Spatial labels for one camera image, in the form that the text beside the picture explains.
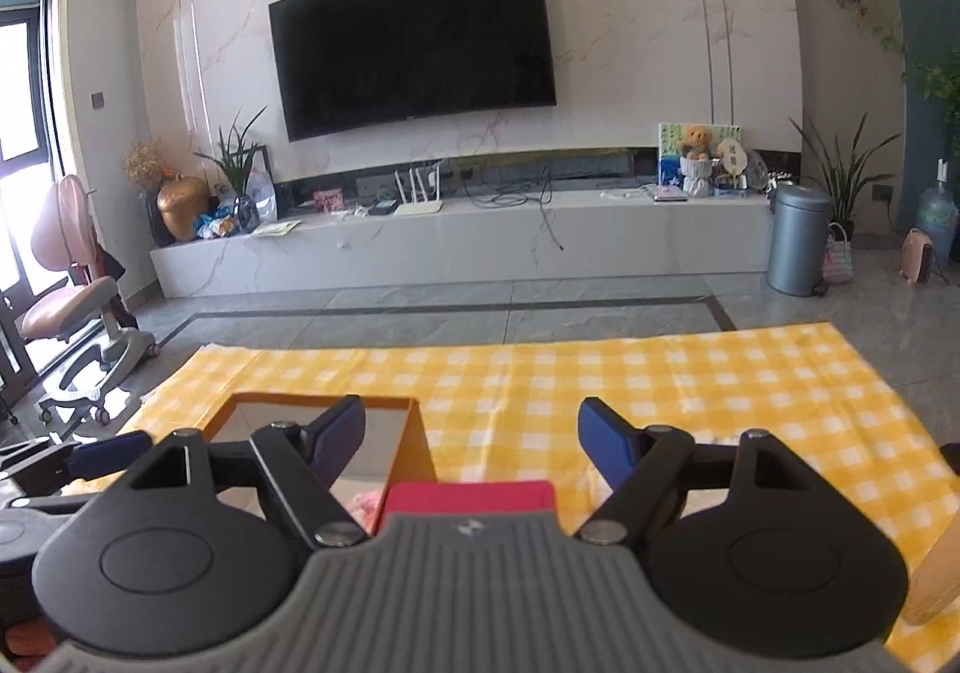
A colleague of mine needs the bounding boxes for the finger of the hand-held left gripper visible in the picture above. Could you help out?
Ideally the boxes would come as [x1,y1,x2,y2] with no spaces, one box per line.
[15,430,153,494]

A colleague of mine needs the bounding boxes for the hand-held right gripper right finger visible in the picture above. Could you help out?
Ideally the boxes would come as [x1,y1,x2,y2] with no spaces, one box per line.
[574,397,818,546]

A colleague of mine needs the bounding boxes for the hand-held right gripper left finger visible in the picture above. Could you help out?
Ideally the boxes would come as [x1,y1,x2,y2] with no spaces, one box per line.
[124,394,372,548]

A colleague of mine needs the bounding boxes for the orange cardboard box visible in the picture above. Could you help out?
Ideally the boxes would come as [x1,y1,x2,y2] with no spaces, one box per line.
[202,392,438,494]

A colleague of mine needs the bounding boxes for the yellow checked tablecloth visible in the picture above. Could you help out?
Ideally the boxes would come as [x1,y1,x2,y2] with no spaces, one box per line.
[0,322,960,673]

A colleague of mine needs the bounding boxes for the red box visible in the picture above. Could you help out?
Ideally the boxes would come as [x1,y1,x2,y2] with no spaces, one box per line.
[379,480,560,539]

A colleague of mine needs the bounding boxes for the pink desk chair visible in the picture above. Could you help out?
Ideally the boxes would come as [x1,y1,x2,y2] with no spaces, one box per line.
[19,174,162,426]

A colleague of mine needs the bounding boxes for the white marble television cabinet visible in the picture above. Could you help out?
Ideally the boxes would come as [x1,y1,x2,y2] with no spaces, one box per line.
[150,182,773,299]

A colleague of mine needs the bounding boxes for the blue orange snack packet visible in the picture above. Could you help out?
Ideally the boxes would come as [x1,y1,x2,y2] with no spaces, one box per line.
[196,208,241,241]

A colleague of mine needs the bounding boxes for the white router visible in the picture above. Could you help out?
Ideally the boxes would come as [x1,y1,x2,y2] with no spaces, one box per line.
[394,167,445,217]

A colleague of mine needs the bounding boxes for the gold vase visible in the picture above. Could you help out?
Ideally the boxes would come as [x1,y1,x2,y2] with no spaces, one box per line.
[156,174,211,243]

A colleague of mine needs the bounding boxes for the clear plastic jug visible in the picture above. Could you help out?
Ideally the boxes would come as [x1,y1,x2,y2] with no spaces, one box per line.
[247,167,278,222]

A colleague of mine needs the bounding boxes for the grey blue trash can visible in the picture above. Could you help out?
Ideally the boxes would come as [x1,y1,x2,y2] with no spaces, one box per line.
[766,182,833,298]

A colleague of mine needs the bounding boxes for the dried flower bunch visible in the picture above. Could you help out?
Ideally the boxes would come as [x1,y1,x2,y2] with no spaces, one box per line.
[122,139,170,190]

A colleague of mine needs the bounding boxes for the woven basket bag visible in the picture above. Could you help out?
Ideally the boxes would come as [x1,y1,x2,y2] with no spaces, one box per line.
[823,221,856,286]

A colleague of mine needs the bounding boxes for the green blue painting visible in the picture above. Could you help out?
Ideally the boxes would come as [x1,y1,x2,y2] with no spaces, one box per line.
[658,122,743,190]

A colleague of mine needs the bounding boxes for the green plant in glass vase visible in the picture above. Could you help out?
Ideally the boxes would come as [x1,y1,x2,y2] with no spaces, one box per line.
[193,105,269,232]

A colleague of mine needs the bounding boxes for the teddy bear bouquet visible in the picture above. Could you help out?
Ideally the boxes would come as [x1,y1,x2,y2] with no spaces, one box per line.
[679,124,715,198]

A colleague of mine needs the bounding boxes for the round paper fan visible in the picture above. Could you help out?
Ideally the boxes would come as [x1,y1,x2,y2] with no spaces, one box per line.
[712,137,749,187]

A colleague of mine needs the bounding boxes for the glass balcony door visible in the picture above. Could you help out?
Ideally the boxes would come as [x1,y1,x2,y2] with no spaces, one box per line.
[0,0,76,419]

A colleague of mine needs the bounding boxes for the potted snake plant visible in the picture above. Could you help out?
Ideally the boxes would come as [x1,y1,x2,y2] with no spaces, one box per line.
[789,114,901,239]

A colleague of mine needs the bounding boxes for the milk tea plastic cup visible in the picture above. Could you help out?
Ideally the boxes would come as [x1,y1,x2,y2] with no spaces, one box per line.
[904,523,960,629]

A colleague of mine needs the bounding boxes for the pink space heater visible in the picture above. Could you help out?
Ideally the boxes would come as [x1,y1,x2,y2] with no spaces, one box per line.
[902,227,938,286]

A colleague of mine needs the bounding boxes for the blue water dispenser bottle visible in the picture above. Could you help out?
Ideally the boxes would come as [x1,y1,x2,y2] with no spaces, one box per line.
[916,159,960,269]

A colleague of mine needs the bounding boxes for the black flat screen television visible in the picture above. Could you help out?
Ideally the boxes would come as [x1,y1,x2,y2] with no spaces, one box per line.
[268,0,557,143]

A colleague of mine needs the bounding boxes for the leafy pothos plant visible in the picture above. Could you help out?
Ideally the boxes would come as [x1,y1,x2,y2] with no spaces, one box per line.
[904,50,960,119]

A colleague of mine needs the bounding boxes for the black cables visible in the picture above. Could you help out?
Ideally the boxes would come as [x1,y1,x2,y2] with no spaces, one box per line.
[461,163,567,253]

